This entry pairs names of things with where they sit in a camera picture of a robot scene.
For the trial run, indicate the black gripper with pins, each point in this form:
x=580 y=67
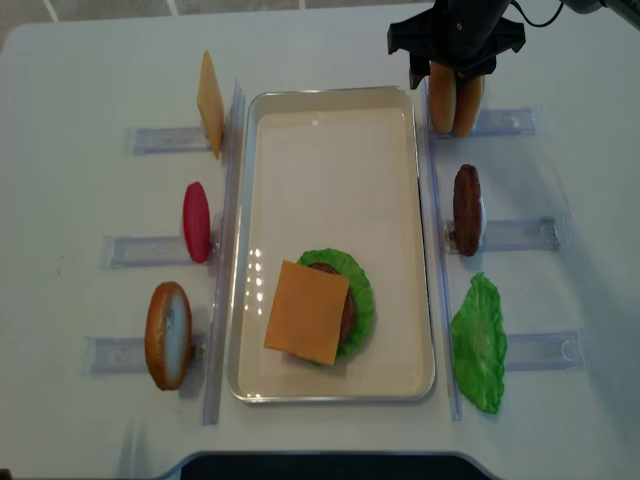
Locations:
x=466 y=33

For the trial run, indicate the sesame top bun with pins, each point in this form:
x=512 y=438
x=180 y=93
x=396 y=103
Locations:
x=443 y=100

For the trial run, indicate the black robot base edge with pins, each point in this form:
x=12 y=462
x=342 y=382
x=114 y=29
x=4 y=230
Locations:
x=329 y=466

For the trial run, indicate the upright meat patty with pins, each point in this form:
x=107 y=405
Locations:
x=467 y=210

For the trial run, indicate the lettuce leaf in burger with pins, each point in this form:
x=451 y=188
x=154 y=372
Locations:
x=362 y=292

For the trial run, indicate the upright cheese slice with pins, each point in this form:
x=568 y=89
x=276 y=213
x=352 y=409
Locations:
x=210 y=104

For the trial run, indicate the upright green lettuce leaf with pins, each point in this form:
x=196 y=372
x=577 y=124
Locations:
x=480 y=345

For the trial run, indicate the cheese slice on burger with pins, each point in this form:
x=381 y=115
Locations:
x=306 y=313

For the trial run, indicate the meat patty in burger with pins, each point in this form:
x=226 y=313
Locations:
x=349 y=310

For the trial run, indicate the upright red tomato slice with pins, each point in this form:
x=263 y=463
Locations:
x=197 y=223

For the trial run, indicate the white metal tray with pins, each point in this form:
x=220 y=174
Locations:
x=333 y=169

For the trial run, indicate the clear rack right side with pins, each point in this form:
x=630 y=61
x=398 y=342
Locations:
x=525 y=236

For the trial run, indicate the clear rack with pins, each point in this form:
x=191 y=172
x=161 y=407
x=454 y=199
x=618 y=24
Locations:
x=104 y=355
x=525 y=236

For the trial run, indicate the upright brown bun left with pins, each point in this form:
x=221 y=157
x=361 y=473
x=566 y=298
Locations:
x=168 y=336

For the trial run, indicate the clear rack left side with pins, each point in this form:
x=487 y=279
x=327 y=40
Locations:
x=104 y=355

